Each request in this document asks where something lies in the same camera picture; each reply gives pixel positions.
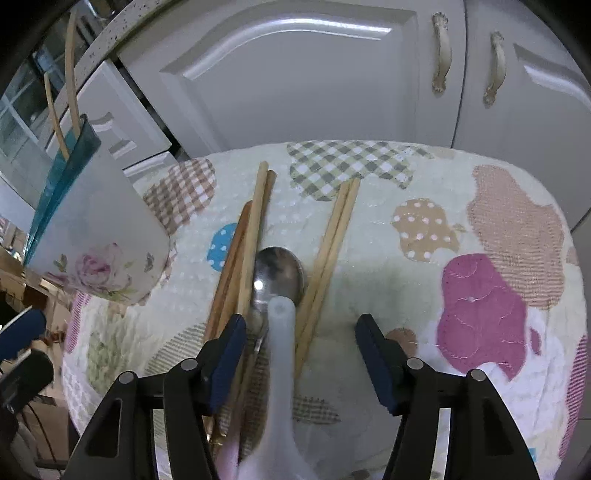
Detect white plastic spoon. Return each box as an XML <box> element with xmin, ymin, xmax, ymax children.
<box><xmin>217</xmin><ymin>296</ymin><xmax>324</xmax><ymax>480</ymax></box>

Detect white drawer front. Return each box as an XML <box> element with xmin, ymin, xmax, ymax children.
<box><xmin>76</xmin><ymin>60</ymin><xmax>172</xmax><ymax>169</ymax></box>
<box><xmin>122</xmin><ymin>150</ymin><xmax>185</xmax><ymax>185</ymax></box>

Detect patchwork quilted mat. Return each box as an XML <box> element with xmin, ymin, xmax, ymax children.
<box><xmin>62</xmin><ymin>138</ymin><xmax>591</xmax><ymax>480</ymax></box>

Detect brown cardboard box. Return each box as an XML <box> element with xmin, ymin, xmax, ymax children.
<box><xmin>23</xmin><ymin>272</ymin><xmax>75</xmax><ymax>342</ymax></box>

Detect cream cabinet door handle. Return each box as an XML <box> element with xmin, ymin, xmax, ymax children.
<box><xmin>431</xmin><ymin>13</ymin><xmax>452</xmax><ymax>95</ymax></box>
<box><xmin>483</xmin><ymin>31</ymin><xmax>507</xmax><ymax>108</ymax></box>

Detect black cable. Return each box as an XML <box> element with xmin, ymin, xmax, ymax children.
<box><xmin>18</xmin><ymin>401</ymin><xmax>70</xmax><ymax>472</ymax></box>

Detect pair wooden chopsticks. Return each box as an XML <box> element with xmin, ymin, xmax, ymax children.
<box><xmin>294</xmin><ymin>178</ymin><xmax>362</xmax><ymax>384</ymax></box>

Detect glass panel with white frame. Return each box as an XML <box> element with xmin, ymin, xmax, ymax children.
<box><xmin>0</xmin><ymin>46</ymin><xmax>65</xmax><ymax>185</ymax></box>

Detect dark brown wooden chopstick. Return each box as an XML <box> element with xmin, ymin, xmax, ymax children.
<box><xmin>203</xmin><ymin>200</ymin><xmax>254</xmax><ymax>344</ymax></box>
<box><xmin>215</xmin><ymin>240</ymin><xmax>247</xmax><ymax>337</ymax></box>

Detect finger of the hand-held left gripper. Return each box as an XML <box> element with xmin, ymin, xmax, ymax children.
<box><xmin>0</xmin><ymin>308</ymin><xmax>47</xmax><ymax>361</ymax></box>

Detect metal spoon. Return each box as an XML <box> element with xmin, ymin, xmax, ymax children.
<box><xmin>249</xmin><ymin>246</ymin><xmax>309</xmax><ymax>356</ymax></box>

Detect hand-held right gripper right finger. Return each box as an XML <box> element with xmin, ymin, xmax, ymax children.
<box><xmin>355</xmin><ymin>313</ymin><xmax>541</xmax><ymax>480</ymax></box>

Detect floral utensil holder teal rim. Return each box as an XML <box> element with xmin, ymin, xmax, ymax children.
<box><xmin>22</xmin><ymin>113</ymin><xmax>171</xmax><ymax>306</ymax></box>

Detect speckled grey countertop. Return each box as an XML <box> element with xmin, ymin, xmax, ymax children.
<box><xmin>44</xmin><ymin>0</ymin><xmax>185</xmax><ymax>148</ymax></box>

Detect light wooden chopstick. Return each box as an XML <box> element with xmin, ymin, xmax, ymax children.
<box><xmin>65</xmin><ymin>8</ymin><xmax>85</xmax><ymax>139</ymax></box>
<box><xmin>233</xmin><ymin>161</ymin><xmax>269</xmax><ymax>324</ymax></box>
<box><xmin>295</xmin><ymin>182</ymin><xmax>351</xmax><ymax>342</ymax></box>
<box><xmin>44</xmin><ymin>76</ymin><xmax>71</xmax><ymax>160</ymax></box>
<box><xmin>217</xmin><ymin>170</ymin><xmax>278</xmax><ymax>462</ymax></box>

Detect white cabinet door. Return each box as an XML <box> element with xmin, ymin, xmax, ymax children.
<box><xmin>455</xmin><ymin>0</ymin><xmax>591</xmax><ymax>232</ymax></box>
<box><xmin>117</xmin><ymin>0</ymin><xmax>467</xmax><ymax>160</ymax></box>

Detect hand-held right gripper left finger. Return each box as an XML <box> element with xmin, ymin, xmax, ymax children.
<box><xmin>62</xmin><ymin>314</ymin><xmax>247</xmax><ymax>480</ymax></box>

